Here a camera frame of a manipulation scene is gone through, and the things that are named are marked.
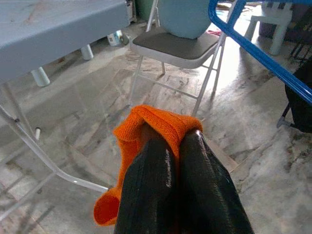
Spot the grey folding chair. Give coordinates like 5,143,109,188
127,0,235,120

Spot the black shirt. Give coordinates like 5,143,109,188
283,62,312,134

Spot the blue plastic hanger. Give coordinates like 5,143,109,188
208,0,312,105

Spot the white folding table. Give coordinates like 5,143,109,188
0,0,130,220

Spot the blue cushion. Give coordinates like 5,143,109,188
158,0,215,40

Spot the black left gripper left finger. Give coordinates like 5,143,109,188
113,136,182,234

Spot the white snack bag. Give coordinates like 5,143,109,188
107,30,124,47

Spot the pale plastic kids chair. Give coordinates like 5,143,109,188
244,0,293,57

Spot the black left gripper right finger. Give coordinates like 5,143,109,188
179,129,255,234

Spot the orange shirt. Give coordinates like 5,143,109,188
93,104,204,227

